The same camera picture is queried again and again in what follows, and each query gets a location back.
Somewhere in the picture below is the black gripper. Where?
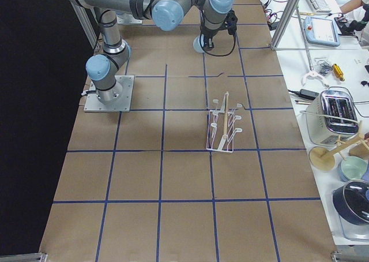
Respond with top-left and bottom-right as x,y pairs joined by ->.
198,10 -> 238,49

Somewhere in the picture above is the light blue ribbed cup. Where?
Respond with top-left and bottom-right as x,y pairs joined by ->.
193,35 -> 207,53

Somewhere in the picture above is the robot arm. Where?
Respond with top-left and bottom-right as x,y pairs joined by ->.
69,0 -> 238,104

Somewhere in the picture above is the blue teach pendant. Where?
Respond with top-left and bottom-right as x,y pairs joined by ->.
303,16 -> 340,47

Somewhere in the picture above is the black power adapter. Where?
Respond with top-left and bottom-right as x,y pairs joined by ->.
299,89 -> 319,100

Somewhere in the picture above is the yellow metal tool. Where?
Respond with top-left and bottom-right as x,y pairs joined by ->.
332,63 -> 345,81

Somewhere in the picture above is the silver toaster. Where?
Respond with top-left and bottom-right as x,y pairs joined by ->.
306,89 -> 359,146

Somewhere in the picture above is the wooden mug tree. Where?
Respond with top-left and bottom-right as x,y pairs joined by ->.
308,121 -> 368,171

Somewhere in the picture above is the green ceramic bowl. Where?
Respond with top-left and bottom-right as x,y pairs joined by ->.
337,156 -> 368,182

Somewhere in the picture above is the dark blue pot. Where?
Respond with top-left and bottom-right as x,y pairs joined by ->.
333,179 -> 368,226

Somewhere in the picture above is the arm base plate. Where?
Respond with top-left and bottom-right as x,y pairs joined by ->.
84,75 -> 135,113
116,12 -> 143,25

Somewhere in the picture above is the white wire cup rack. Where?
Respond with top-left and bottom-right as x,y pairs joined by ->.
206,91 -> 243,153

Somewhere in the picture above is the aluminium frame post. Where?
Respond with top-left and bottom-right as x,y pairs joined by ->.
270,0 -> 299,50

